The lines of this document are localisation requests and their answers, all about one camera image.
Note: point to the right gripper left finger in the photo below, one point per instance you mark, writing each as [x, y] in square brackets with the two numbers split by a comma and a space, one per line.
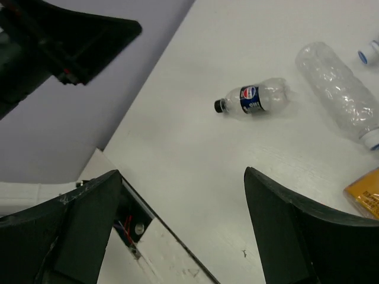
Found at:
[30, 251]

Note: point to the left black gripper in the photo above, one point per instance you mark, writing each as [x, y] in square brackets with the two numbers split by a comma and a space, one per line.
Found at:
[41, 40]

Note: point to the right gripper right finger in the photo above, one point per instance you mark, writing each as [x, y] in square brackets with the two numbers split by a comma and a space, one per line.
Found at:
[302, 241]

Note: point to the orange juice bottle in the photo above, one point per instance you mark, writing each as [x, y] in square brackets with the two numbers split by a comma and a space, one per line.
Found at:
[363, 194]

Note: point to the pepsi bottle black cap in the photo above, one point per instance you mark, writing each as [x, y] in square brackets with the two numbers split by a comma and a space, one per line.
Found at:
[269, 96]

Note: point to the clear unlabelled bottle far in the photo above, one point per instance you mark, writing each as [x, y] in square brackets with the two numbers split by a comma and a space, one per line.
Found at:
[347, 101]

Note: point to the blue label bottle far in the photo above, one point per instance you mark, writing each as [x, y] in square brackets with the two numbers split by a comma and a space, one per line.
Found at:
[369, 53]

